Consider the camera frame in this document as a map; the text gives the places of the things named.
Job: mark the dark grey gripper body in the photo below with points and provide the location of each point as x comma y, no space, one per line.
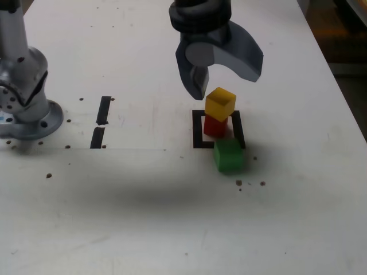
206,37

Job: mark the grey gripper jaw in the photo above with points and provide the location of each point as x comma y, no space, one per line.
241,57
185,77

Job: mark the yellow cube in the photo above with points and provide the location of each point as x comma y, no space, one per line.
219,104

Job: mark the red cube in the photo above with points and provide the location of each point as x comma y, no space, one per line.
213,128

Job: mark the green cube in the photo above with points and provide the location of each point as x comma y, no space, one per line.
229,156

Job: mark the black tape square outline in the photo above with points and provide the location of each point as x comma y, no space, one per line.
198,129

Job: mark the black tape strip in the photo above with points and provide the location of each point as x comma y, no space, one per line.
103,110

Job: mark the grey background beam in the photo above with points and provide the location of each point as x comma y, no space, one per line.
349,68

